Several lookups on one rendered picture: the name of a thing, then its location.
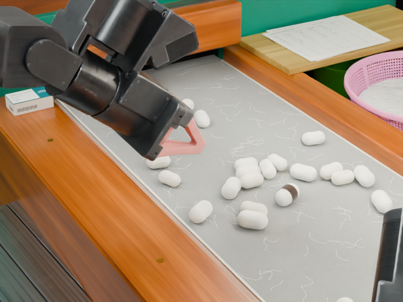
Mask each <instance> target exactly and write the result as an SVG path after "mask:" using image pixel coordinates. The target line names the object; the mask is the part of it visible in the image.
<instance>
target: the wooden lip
mask: <svg viewBox="0 0 403 302"><path fill-rule="evenodd" d="M162 5H163V6H165V7H167V8H168V9H169V10H173V11H174V13H176V14H177V15H178V16H180V17H181V18H183V19H185V20H187V21H189V22H190V23H192V24H193V25H194V26H195V29H196V33H197V38H198V41H199V49H198V50H196V51H194V52H192V53H190V54H188V55H192V54H195V53H200V52H205V51H208V50H213V49H218V48H222V47H227V46H231V45H235V44H239V43H240V42H241V19H242V3H241V2H239V1H237V0H181V1H176V2H170V3H166V4H162ZM88 50H90V51H92V52H93V53H95V54H96V55H98V56H100V57H102V58H103V59H104V58H105V57H106V55H107V54H106V53H104V52H103V51H101V50H99V49H98V48H96V47H94V46H93V45H91V44H90V45H89V46H88Z"/></svg>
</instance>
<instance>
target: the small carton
mask: <svg viewBox="0 0 403 302"><path fill-rule="evenodd" d="M5 101H6V106H7V108H8V109H9V110H10V111H11V112H12V113H13V115H14V116H17V115H21V114H25V113H30V112H33V111H38V110H42V109H45V108H50V107H54V103H53V97H52V96H51V95H49V94H48V93H47V92H46V90H45V88H44V86H42V87H36V88H33V89H28V90H23V91H20V92H15V93H9V94H6V95H5Z"/></svg>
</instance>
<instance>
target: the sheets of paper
mask: <svg viewBox="0 0 403 302"><path fill-rule="evenodd" d="M267 32H268V33H265V34H262V35H264V36H265V37H267V38H269V39H271V40H272V41H274V42H276V43H278V44H280V45H282V46H283V47H285V48H287V49H289V50H291V51H292V52H295V53H296V54H298V55H300V56H301V57H303V58H305V59H307V60H309V61H311V62H312V61H320V60H323V59H327V58H331V57H333V56H337V55H341V54H343V53H347V52H351V51H354V50H358V49H362V48H365V47H369V46H374V45H377V44H381V43H385V42H388V41H391V40H389V39H388V38H385V37H383V36H381V35H380V34H378V33H376V32H374V31H372V30H370V29H368V28H366V27H364V26H362V25H360V24H358V23H357V22H355V21H353V20H351V19H349V18H347V17H345V16H343V15H341V16H333V17H329V18H326V19H321V20H315V21H311V22H306V23H301V24H297V25H291V26H286V27H282V28H276V29H271V30H267Z"/></svg>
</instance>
